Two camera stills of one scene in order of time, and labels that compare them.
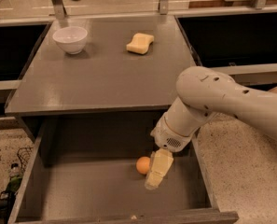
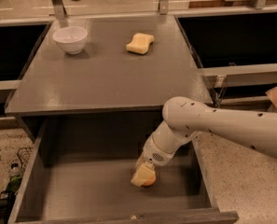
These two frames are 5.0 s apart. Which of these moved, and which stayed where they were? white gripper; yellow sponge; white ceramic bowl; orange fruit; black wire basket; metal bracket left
Moved: orange fruit; white gripper
Stayed: black wire basket; yellow sponge; white ceramic bowl; metal bracket left
